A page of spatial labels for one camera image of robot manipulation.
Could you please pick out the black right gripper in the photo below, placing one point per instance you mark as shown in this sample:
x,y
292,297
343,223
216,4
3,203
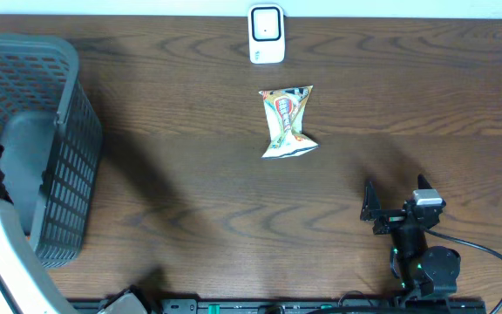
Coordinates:
x,y
371,210

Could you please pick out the yellow snack chip bag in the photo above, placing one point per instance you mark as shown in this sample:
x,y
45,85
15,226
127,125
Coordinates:
x,y
284,109

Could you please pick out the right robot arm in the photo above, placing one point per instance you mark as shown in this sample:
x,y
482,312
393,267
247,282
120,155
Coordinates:
x,y
427,273

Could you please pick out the white barcode scanner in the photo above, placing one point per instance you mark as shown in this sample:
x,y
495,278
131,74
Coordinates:
x,y
266,34

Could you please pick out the grey plastic shopping basket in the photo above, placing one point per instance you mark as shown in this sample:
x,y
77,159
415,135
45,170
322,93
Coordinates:
x,y
51,139

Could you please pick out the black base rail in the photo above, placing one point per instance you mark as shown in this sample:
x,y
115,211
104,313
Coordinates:
x,y
191,306

